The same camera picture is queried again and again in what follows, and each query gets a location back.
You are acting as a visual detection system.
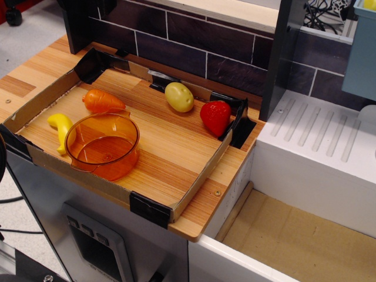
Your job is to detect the red toy strawberry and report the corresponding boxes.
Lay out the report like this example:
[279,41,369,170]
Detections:
[200,100,231,137]

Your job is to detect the orange toy carrot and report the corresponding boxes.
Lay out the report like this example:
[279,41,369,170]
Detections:
[82,89,126,113]

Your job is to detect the dark grey vertical post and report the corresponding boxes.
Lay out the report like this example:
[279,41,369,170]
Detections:
[259,0,306,122]

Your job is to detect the tangled black cables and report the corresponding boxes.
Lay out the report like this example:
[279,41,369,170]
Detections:
[303,0,356,36]

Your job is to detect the yellow toy banana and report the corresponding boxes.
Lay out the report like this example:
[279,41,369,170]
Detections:
[47,113,76,155]

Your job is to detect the dark left back post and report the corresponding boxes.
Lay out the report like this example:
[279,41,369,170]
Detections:
[58,0,98,54]

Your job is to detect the silver toy oven front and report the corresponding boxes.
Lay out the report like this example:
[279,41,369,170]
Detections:
[7,152,189,281]

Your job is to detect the black caster wheel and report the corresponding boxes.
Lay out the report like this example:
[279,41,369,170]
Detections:
[5,7,22,26]

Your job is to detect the cardboard fence with black tape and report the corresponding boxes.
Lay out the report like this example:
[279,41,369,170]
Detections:
[1,49,260,228]

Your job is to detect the white toy sink unit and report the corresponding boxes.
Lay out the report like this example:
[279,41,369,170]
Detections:
[189,91,375,281]

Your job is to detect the yellow-green toy potato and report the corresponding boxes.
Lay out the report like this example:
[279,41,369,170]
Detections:
[164,82,194,113]

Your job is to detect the orange transparent plastic pot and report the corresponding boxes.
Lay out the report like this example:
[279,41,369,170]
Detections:
[66,110,140,182]

